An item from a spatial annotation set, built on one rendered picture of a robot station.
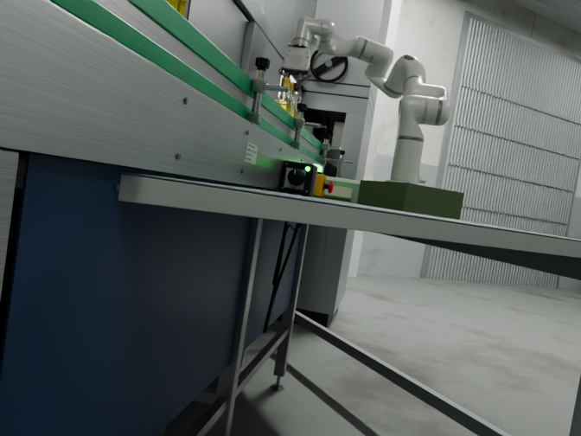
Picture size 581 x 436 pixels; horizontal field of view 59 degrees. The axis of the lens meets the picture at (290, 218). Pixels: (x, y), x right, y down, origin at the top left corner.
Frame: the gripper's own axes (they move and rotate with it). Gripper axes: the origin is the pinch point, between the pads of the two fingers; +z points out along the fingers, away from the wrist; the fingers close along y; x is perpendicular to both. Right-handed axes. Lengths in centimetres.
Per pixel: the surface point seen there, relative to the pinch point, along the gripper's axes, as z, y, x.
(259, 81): 45, 15, -89
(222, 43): 9.0, -15.1, -40.4
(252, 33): -5.9, -12.1, -23.7
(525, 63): -278, 179, 424
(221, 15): 3.0, -15.1, -46.3
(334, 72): -52, 2, 82
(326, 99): -37, 0, 87
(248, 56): 2.0, -12.4, -21.6
